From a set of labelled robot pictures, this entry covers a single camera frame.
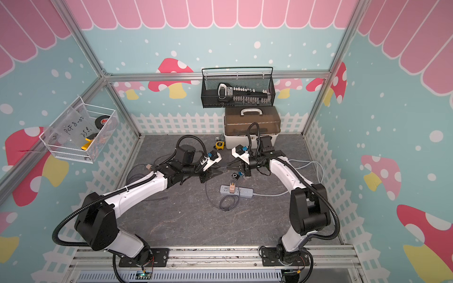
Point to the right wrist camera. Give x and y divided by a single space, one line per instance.
242 153

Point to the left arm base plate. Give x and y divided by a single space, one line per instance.
148 257

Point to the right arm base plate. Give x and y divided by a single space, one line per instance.
278 256

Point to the white power strip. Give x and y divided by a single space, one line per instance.
239 191

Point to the socket bit set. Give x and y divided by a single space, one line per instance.
243 96

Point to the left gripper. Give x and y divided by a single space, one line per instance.
209 174

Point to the black electrical tape roll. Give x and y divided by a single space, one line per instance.
101 121

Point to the white toolbox brown lid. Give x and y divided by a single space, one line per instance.
237 120

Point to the yellow tape measure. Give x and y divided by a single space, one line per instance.
219 145

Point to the black wire mesh basket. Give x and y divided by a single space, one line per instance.
259 78

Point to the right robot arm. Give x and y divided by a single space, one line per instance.
311 215

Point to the yellow tool in bin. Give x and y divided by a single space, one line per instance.
87 144

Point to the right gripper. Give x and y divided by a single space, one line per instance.
243 167

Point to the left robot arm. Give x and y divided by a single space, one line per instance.
95 223

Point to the clear plastic wall bin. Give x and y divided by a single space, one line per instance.
67 133

